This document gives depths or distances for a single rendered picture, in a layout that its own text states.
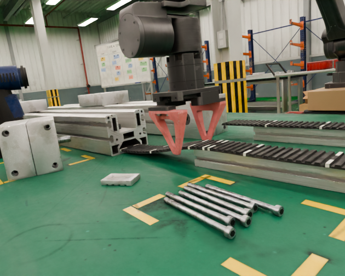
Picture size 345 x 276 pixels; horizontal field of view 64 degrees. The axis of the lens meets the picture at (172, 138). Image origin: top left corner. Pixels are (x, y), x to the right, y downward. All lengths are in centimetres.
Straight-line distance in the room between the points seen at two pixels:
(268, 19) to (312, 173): 910
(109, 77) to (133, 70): 76
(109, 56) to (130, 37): 652
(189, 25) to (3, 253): 36
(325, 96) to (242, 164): 60
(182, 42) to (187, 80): 6
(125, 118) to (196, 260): 46
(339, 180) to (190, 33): 27
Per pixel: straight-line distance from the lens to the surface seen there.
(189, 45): 43
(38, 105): 112
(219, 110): 47
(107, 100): 95
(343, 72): 102
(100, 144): 61
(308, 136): 56
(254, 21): 967
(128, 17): 40
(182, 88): 43
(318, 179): 36
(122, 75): 668
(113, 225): 30
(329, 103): 96
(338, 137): 54
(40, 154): 54
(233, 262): 23
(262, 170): 38
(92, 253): 27
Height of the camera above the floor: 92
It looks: 12 degrees down
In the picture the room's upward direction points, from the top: 6 degrees counter-clockwise
